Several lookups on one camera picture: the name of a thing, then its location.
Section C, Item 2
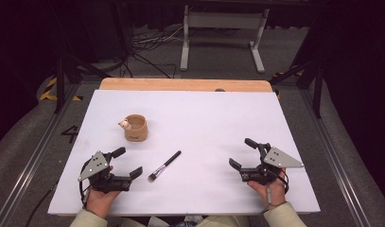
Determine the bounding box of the left hand-held gripper cable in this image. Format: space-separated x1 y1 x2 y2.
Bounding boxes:
24 159 94 227

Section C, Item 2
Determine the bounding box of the right hand-held gripper cable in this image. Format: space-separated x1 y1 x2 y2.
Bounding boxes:
274 168 290 194

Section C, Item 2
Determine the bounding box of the yellow and black floor tape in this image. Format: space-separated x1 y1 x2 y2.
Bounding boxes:
38 77 84 102

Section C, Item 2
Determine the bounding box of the tan cup with animal figure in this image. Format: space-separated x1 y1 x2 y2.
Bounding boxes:
117 113 149 143

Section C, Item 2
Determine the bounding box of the aluminium rail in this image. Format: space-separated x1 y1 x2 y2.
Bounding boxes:
0 83 81 227
298 89 375 227

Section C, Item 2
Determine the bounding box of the person's left hand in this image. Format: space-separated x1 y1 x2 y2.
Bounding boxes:
85 187 123 219

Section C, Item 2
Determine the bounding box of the bundle of floor cables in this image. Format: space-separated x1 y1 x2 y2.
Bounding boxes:
122 25 185 79

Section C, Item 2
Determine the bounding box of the hand-held gripper cable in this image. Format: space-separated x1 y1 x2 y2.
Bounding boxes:
24 159 94 227
274 168 290 194

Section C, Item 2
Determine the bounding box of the person's right hand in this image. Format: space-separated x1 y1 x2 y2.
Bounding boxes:
246 169 289 211

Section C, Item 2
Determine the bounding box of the wooden table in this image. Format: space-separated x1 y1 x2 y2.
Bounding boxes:
98 78 273 93

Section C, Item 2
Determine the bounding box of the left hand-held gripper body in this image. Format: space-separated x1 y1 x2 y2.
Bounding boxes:
78 150 133 194

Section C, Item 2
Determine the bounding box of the black makeup brush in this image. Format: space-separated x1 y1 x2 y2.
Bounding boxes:
148 149 183 183

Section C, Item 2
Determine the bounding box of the grey metal stand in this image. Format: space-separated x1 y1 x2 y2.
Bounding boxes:
180 4 271 74

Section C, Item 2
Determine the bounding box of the person's clothing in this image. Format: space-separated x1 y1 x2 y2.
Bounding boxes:
117 215 267 227

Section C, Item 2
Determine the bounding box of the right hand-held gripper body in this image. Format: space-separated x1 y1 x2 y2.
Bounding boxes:
239 142 305 186

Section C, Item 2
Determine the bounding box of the black stand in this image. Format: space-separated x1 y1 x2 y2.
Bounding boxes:
269 58 324 119
53 51 113 114

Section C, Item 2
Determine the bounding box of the white board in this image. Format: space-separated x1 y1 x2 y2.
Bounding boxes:
47 89 322 218

